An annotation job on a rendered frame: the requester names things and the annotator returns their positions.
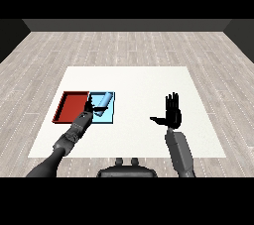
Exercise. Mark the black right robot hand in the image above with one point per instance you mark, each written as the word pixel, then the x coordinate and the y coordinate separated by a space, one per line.
pixel 173 114

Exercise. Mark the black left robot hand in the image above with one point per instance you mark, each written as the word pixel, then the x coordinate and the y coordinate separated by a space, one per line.
pixel 88 106

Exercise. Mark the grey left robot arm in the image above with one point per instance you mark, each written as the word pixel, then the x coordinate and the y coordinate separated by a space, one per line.
pixel 67 141

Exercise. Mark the small blue can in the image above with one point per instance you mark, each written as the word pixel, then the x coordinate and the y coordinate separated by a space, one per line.
pixel 103 104

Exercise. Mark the red shallow open box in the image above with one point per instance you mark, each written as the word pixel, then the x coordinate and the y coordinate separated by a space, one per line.
pixel 71 106

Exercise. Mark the light blue shallow open box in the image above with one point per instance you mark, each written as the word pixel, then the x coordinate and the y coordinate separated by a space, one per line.
pixel 107 116

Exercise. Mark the dark grey robot body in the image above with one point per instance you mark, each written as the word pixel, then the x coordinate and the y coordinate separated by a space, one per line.
pixel 127 170

